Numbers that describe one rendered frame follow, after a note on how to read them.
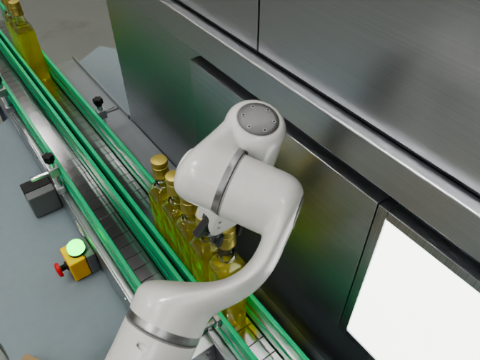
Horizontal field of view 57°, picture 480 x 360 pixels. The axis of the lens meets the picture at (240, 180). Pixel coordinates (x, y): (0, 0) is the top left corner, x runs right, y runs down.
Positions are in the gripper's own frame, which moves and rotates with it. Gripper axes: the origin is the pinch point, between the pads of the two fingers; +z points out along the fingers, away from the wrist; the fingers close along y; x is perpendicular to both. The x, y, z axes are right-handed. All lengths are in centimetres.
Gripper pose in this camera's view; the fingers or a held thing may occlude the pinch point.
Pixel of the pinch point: (226, 229)
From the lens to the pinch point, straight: 75.4
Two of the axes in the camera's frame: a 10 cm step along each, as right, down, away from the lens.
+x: 5.8, 7.2, -3.7
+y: -8.0, 4.2, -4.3
